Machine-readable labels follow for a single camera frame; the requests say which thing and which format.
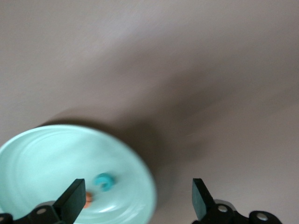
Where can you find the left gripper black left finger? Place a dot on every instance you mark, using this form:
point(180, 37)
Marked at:
point(70, 198)

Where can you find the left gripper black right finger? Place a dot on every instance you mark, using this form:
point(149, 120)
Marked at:
point(201, 200)

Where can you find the orange foam letter e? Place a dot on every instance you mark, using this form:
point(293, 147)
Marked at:
point(90, 199)

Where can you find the teal foam letter c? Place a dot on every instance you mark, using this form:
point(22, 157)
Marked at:
point(111, 183)

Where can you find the green round plate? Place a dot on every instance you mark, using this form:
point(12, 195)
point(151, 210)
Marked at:
point(46, 163)

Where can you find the brown table cover sheet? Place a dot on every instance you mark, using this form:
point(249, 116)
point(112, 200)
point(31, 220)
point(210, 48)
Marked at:
point(187, 70)

